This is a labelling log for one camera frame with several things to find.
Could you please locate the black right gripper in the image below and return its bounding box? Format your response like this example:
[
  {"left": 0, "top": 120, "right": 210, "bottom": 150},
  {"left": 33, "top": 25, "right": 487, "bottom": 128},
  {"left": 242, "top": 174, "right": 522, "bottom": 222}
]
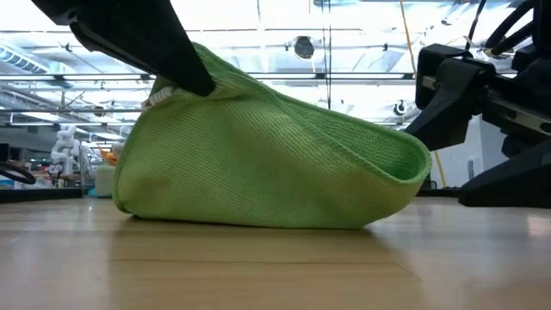
[{"left": 404, "top": 0, "right": 551, "bottom": 209}]

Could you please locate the orange microfiber towel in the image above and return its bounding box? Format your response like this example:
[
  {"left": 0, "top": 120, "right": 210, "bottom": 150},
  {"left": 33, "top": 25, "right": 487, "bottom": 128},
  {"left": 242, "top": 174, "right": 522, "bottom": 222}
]
[{"left": 99, "top": 147, "right": 119, "bottom": 167}]

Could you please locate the pale green teal-edged towel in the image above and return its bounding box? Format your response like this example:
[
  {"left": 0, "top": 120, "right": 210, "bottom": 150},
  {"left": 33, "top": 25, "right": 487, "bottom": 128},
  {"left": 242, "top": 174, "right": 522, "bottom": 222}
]
[{"left": 95, "top": 164, "right": 117, "bottom": 199}]

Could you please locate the bright green microfiber towel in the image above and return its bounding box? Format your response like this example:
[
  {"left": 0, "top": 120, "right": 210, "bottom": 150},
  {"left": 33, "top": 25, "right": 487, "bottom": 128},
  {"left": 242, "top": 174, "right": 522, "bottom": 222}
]
[{"left": 112, "top": 41, "right": 434, "bottom": 231}]

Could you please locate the black vertical pole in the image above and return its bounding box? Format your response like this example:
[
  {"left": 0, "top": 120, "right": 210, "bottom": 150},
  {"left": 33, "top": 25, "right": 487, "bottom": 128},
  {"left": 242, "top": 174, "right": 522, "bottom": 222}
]
[{"left": 319, "top": 0, "right": 333, "bottom": 111}]

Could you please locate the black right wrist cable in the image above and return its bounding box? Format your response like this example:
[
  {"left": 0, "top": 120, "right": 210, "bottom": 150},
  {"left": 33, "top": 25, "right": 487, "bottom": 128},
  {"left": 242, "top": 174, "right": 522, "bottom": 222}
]
[{"left": 463, "top": 0, "right": 536, "bottom": 58}]

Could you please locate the yellow cable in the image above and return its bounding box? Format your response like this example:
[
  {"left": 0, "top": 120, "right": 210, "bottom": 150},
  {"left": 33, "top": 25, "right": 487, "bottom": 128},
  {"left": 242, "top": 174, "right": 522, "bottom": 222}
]
[{"left": 399, "top": 0, "right": 449, "bottom": 189}]

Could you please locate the black base cable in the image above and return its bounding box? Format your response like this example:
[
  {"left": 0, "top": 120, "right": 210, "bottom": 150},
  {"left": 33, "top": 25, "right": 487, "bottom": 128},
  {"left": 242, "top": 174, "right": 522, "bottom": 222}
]
[{"left": 0, "top": 160, "right": 38, "bottom": 186}]

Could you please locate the black ceiling cable reel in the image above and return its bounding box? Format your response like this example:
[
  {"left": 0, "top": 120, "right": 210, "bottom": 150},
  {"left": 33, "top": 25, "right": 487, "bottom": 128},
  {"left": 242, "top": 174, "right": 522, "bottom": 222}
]
[{"left": 293, "top": 35, "right": 316, "bottom": 61}]

